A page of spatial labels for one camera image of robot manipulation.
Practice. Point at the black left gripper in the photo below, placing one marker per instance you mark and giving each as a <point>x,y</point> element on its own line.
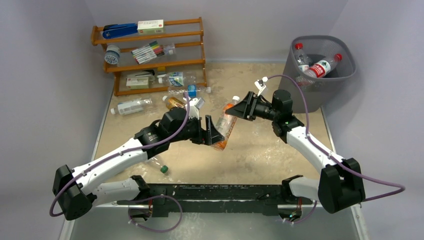
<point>210,135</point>

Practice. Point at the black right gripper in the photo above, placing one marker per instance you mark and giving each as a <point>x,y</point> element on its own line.
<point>250,106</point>

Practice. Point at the orange juice bottle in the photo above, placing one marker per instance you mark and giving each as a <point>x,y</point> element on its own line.
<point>225,124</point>

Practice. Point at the red label tea bottle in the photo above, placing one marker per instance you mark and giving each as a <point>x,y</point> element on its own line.
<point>172,102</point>

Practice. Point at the green label water bottle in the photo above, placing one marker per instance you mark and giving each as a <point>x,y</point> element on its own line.
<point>159,164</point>

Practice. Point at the red cap scenic bottle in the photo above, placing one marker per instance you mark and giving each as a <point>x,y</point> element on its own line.
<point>303,61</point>

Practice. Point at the red cap water bottle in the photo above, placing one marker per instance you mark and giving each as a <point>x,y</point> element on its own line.
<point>324,66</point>

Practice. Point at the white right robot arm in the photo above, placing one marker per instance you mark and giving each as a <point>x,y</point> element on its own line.
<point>338,186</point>

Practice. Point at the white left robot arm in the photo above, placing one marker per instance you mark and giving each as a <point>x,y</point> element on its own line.
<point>76,190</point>

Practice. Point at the clear bottle blue label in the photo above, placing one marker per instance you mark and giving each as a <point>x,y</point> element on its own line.
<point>193,90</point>

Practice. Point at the blue white label bottle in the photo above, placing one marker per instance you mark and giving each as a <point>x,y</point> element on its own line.
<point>178,79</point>

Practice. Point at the clear bottle white label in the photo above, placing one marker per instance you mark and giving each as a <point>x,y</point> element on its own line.
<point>131,106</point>

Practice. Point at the wooden shelf rack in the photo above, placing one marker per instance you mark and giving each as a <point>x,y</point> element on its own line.
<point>182,42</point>

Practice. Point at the green white carton box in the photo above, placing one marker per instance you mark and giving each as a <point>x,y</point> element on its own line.
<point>139,82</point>

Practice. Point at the pack of coloured markers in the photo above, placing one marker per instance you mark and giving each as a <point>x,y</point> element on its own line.
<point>147,52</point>

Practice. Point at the white red box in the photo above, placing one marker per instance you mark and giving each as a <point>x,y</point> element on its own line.
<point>150,27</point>

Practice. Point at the blue stapler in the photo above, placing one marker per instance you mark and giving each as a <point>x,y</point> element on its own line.
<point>119,30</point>

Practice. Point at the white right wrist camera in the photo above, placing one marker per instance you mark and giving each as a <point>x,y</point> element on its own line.
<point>260,84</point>

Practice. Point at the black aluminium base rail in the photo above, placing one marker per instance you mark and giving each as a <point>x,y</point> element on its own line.
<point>165,198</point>

